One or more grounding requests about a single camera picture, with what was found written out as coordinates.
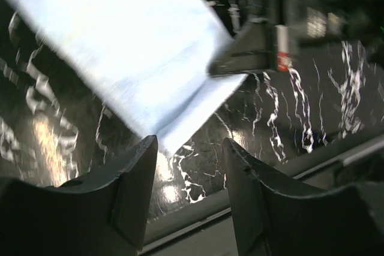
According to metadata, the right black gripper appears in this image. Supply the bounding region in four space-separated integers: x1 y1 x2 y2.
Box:
208 0 383 76

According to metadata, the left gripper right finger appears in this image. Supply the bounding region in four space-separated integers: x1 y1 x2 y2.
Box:
223 138 383 255

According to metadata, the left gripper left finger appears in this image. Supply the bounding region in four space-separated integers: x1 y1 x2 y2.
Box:
1 135 158 255

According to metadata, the light blue towel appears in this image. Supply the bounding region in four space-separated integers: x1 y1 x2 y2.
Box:
8 0 245 155

